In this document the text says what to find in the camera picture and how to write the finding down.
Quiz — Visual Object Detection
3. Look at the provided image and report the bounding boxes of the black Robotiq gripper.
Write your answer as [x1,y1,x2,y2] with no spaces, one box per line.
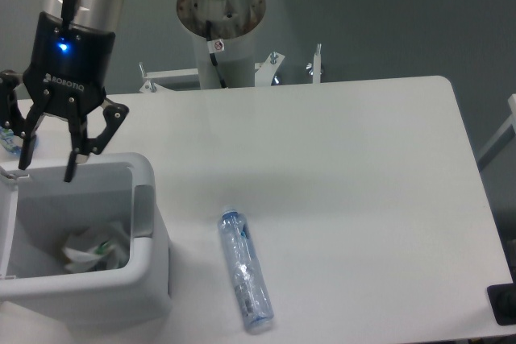
[0,11,131,183]

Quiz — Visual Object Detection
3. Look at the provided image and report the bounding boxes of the crushed clear plastic bottle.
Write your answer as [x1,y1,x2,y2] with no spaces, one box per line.
[218,206,274,334]

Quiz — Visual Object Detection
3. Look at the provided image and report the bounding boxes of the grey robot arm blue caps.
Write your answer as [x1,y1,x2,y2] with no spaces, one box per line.
[1,0,129,181]

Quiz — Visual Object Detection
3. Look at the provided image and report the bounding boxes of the white plastic trash can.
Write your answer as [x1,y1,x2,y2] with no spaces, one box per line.
[1,153,171,325]

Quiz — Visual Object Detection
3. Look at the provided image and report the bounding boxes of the blue labelled water bottle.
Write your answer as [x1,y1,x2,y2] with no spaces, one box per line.
[1,127,23,159]

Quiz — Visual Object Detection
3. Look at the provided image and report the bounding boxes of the black clamp at table edge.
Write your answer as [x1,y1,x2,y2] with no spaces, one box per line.
[487,283,515,326]

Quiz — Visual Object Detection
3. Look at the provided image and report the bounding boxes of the black cable on pedestal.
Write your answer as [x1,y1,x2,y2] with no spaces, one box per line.
[205,19,228,89]

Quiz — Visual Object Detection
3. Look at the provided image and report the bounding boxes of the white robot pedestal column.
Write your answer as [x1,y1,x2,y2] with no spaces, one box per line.
[177,0,266,68]

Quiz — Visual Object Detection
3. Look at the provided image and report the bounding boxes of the white metal table frame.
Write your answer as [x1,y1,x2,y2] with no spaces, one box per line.
[138,43,326,94]

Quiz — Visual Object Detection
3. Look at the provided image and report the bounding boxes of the white frame at right edge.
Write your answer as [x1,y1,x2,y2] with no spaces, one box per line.
[476,94,515,171]

